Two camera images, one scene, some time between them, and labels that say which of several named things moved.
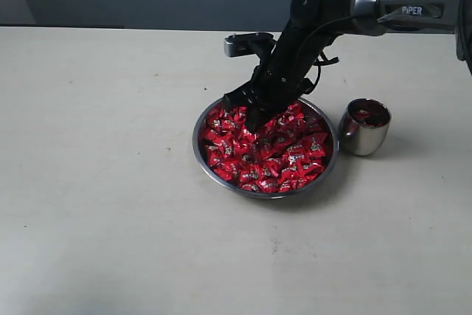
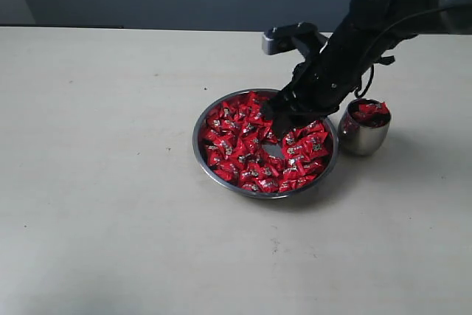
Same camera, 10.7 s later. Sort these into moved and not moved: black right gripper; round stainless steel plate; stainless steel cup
Moved: black right gripper
Not moved: stainless steel cup; round stainless steel plate
